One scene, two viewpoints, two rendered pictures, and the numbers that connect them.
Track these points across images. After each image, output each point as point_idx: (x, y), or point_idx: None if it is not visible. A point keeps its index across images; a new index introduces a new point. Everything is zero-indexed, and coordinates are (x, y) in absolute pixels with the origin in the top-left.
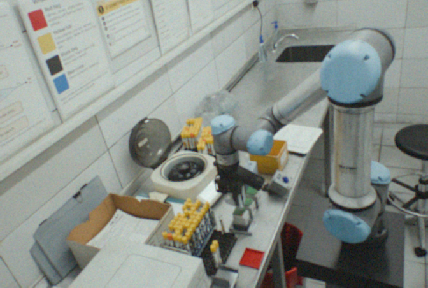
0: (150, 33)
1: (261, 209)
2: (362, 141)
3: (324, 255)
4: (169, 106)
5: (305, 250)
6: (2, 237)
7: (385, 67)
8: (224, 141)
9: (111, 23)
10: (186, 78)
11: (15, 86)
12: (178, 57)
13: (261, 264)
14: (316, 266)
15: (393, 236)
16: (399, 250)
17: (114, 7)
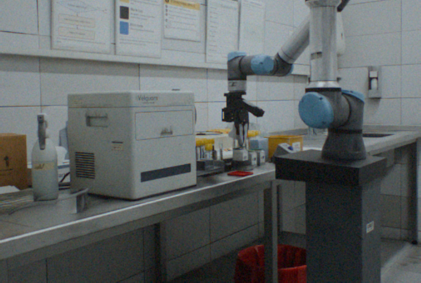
0: (200, 39)
1: (262, 166)
2: (325, 29)
3: (301, 158)
4: (201, 109)
5: (285, 156)
6: (48, 103)
7: None
8: (235, 65)
9: (171, 14)
10: (224, 97)
11: (96, 8)
12: (220, 74)
13: (247, 176)
14: (291, 162)
15: (367, 159)
16: (368, 162)
17: (177, 4)
